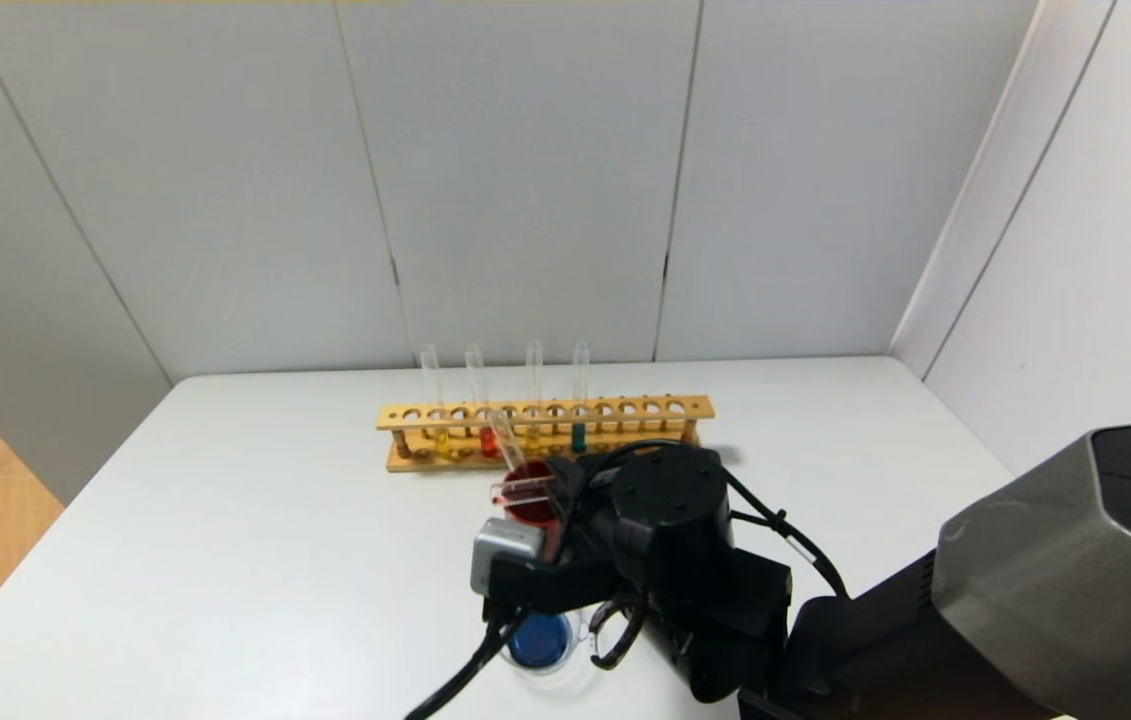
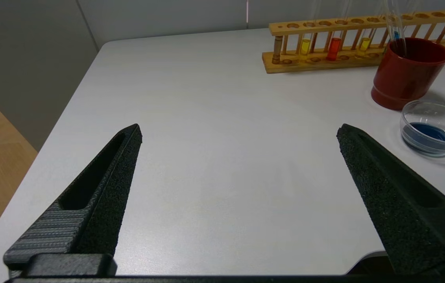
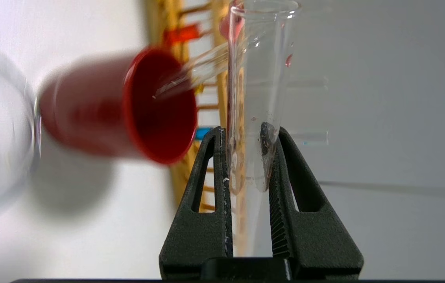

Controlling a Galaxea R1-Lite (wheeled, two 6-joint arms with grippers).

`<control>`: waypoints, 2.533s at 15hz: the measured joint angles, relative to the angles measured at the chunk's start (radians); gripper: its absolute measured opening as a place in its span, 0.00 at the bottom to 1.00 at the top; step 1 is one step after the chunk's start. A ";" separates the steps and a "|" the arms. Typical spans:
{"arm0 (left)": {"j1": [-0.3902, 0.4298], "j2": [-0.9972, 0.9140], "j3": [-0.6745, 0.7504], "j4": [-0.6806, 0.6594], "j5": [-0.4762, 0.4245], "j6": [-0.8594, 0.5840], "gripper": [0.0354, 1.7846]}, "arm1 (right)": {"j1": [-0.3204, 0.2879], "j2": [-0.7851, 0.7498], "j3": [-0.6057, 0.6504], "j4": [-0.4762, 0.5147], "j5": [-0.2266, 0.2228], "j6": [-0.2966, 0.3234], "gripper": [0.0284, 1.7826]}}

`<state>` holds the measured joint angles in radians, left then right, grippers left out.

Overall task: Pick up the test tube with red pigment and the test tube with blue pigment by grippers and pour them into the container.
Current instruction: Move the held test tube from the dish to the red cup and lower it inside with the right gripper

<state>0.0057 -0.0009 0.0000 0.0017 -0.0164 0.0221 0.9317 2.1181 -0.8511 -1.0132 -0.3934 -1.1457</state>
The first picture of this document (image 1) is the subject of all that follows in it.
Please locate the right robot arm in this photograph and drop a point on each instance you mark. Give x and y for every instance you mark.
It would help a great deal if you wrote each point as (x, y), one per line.
(1025, 600)

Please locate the test tube red liquid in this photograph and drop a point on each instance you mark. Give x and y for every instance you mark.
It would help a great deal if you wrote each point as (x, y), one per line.
(485, 443)
(523, 490)

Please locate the test tube blue liquid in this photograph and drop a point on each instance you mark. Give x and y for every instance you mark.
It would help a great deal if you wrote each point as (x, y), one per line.
(507, 445)
(578, 438)

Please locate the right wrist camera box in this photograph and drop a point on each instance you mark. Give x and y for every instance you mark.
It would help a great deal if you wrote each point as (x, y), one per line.
(503, 548)

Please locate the red plastic cup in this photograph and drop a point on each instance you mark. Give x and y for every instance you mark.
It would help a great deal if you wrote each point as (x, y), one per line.
(530, 512)

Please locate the test tube yellow liquid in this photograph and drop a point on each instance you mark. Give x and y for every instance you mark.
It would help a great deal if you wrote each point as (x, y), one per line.
(442, 443)
(532, 440)

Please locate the clear glass dish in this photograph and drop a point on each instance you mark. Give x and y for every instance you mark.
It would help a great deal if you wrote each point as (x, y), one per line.
(540, 640)

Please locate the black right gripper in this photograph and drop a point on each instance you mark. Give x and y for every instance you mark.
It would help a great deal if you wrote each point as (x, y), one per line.
(566, 493)

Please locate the wooden test tube rack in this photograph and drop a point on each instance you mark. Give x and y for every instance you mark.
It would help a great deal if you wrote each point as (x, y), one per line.
(545, 412)

